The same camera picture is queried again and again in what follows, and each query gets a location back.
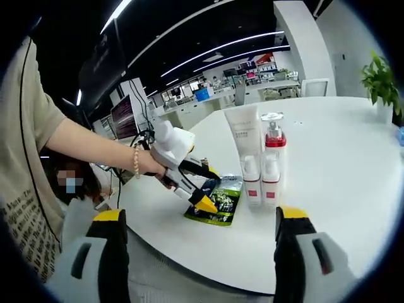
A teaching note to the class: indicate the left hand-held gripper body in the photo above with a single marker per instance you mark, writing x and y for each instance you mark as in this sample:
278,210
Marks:
176,142

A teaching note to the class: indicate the white cabinet counter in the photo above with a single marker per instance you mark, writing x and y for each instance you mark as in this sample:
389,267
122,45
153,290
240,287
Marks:
189,110

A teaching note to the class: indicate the silver laptop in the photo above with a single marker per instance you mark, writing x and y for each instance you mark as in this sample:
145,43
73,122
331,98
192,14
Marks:
124,116

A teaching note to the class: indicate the person's left hand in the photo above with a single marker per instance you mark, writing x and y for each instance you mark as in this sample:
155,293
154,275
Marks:
150,164

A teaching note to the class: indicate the white plant pot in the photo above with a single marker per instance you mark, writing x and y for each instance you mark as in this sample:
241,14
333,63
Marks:
385,113

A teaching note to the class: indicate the blue storage bin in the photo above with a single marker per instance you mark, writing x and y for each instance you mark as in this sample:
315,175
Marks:
203,94

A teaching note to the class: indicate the green skincare sachet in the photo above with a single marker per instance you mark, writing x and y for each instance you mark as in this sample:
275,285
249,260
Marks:
227,202

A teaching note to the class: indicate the large white pump skincare bottle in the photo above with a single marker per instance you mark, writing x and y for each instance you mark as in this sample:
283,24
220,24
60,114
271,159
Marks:
274,140

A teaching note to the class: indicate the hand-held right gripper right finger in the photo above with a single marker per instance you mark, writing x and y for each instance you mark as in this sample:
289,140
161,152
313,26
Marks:
303,268

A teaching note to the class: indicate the black hanging monitor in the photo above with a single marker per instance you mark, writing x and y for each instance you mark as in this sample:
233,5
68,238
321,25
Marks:
101,60

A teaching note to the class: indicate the white mesh chair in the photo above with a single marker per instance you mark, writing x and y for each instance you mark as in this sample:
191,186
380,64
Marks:
315,87

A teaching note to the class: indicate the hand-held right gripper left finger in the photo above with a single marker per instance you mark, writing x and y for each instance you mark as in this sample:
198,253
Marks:
94,268

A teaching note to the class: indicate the person's beige shirt torso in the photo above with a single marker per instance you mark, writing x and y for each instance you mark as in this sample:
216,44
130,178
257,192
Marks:
22,126

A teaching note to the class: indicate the blue plastic bag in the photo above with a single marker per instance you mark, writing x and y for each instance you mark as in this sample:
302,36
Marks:
400,135

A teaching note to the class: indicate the white skincare tube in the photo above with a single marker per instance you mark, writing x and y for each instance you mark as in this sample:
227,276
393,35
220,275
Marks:
243,126

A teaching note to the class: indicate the green potted plant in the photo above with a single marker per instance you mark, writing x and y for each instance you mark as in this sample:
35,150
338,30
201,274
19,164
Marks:
382,79

